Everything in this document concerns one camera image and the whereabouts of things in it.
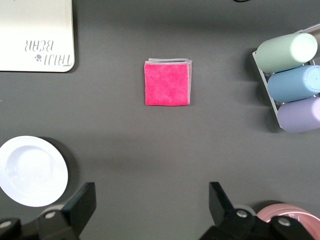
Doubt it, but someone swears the pink bowl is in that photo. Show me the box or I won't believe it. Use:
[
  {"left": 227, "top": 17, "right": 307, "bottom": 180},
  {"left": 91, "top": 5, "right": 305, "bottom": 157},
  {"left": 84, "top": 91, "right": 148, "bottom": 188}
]
[{"left": 256, "top": 202, "right": 320, "bottom": 240}]

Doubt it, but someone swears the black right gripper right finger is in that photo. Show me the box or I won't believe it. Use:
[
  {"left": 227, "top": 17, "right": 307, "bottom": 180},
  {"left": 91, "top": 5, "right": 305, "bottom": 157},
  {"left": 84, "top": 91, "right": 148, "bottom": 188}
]
[{"left": 199, "top": 181, "right": 315, "bottom": 240}]

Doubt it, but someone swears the pale green cup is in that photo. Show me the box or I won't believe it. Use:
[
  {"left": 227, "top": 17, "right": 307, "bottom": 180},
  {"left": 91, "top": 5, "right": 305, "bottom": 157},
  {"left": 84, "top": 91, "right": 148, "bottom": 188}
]
[{"left": 254, "top": 32, "right": 319, "bottom": 74}]

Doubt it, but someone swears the white round plate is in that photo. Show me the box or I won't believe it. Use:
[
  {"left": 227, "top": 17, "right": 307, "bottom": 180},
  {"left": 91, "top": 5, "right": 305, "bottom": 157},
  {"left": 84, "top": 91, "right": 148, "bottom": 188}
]
[{"left": 0, "top": 135, "right": 69, "bottom": 208}]

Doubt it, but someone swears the cream tray with bear print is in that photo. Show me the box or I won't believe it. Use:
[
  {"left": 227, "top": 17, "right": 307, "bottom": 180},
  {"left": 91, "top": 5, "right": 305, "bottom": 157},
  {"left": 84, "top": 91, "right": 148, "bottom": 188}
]
[{"left": 0, "top": 0, "right": 76, "bottom": 74}]

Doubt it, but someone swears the white wire cup rack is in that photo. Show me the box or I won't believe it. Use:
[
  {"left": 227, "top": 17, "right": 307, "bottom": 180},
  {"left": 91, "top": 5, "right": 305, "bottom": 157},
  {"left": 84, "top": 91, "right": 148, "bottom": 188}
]
[{"left": 251, "top": 23, "right": 320, "bottom": 131}]

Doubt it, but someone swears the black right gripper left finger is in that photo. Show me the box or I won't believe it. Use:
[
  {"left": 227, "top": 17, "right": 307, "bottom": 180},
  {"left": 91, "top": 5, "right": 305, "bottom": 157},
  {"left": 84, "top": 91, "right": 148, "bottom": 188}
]
[{"left": 0, "top": 181, "right": 97, "bottom": 240}]

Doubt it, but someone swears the blue cup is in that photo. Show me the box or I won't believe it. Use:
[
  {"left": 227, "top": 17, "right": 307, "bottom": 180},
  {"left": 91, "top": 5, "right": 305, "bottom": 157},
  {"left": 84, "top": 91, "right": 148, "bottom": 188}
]
[{"left": 266, "top": 65, "right": 320, "bottom": 104}]

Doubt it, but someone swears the purple cup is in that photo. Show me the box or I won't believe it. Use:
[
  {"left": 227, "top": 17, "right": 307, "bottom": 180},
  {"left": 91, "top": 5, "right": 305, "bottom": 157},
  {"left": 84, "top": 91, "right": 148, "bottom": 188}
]
[{"left": 276, "top": 96, "right": 320, "bottom": 134}]

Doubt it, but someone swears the folded pink cloth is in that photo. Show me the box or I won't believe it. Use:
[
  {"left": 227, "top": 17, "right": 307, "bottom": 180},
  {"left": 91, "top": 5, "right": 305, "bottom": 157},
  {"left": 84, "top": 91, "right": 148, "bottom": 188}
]
[{"left": 143, "top": 57, "right": 193, "bottom": 107}]

